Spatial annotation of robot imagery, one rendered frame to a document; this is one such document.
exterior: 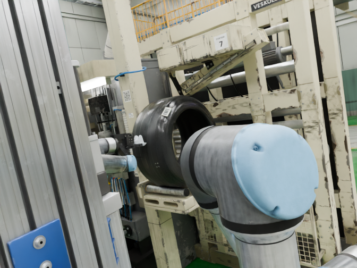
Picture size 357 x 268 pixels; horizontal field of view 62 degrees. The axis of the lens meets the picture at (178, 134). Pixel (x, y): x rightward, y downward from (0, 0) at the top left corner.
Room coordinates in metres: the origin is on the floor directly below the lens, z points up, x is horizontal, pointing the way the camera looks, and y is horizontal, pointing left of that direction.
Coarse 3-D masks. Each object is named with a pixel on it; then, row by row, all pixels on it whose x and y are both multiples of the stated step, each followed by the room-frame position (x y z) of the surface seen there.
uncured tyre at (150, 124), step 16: (176, 96) 1.75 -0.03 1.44; (144, 112) 1.73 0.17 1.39; (160, 112) 1.63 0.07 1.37; (176, 112) 1.65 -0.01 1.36; (192, 112) 1.99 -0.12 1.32; (208, 112) 1.86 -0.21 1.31; (144, 128) 1.64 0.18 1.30; (160, 128) 1.58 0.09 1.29; (192, 128) 2.07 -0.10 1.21; (160, 144) 1.56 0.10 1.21; (144, 160) 1.63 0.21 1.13; (160, 160) 1.56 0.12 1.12; (176, 160) 1.59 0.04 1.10; (144, 176) 1.73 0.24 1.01; (160, 176) 1.61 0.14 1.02; (176, 176) 1.60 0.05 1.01
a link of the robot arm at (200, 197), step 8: (192, 136) 0.48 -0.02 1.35; (192, 144) 0.46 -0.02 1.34; (184, 152) 0.47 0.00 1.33; (184, 160) 0.46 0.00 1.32; (184, 168) 0.46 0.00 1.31; (184, 176) 0.48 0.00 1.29; (192, 184) 0.46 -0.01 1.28; (192, 192) 0.51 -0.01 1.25; (200, 192) 0.48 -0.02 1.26; (200, 200) 0.50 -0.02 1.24; (208, 200) 0.49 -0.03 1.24; (216, 200) 0.49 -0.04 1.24; (208, 208) 0.50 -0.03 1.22; (216, 208) 0.50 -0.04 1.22; (216, 216) 0.52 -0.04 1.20; (224, 232) 0.53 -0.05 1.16; (232, 240) 0.53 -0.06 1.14
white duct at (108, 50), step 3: (129, 0) 2.35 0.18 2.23; (108, 33) 2.47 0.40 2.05; (108, 36) 2.47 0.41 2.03; (108, 39) 2.48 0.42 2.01; (108, 42) 2.49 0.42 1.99; (105, 45) 2.54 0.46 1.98; (108, 45) 2.49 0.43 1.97; (105, 48) 2.53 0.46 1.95; (108, 48) 2.50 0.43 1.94; (111, 48) 2.50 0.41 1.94; (105, 51) 2.53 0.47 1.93; (108, 51) 2.51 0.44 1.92; (111, 51) 2.51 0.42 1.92; (105, 54) 2.54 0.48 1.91; (108, 54) 2.52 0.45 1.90; (111, 54) 2.52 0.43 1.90; (108, 57) 2.53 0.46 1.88
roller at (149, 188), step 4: (148, 188) 1.83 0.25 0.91; (152, 188) 1.80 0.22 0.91; (156, 188) 1.78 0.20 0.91; (160, 188) 1.76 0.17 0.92; (164, 188) 1.74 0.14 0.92; (168, 188) 1.71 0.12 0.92; (172, 188) 1.70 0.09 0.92; (176, 188) 1.67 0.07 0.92; (180, 188) 1.66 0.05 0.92; (184, 188) 1.64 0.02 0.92; (156, 192) 1.79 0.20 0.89; (160, 192) 1.76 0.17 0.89; (164, 192) 1.73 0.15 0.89; (168, 192) 1.70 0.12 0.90; (172, 192) 1.68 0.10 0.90; (176, 192) 1.66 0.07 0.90; (180, 192) 1.64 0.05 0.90; (184, 192) 1.62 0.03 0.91; (188, 192) 1.63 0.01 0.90
